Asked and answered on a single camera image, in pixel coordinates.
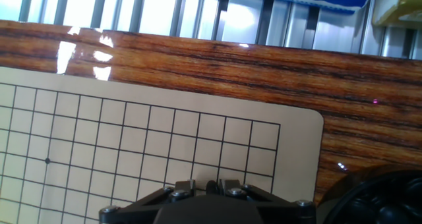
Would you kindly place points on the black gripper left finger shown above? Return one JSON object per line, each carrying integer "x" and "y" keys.
{"x": 141, "y": 214}

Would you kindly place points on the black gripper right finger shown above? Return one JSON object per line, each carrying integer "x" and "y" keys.
{"x": 280, "y": 212}

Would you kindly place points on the black go stone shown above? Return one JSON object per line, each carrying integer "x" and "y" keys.
{"x": 211, "y": 186}

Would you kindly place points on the beige go board mat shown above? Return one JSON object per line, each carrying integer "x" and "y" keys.
{"x": 148, "y": 145}

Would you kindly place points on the black round stone bowl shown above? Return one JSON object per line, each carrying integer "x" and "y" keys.
{"x": 336, "y": 211}

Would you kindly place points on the heap of black go stones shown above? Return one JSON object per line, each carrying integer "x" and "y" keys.
{"x": 389, "y": 207}

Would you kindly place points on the gold tissue pack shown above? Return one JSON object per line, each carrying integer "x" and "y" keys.
{"x": 399, "y": 6}

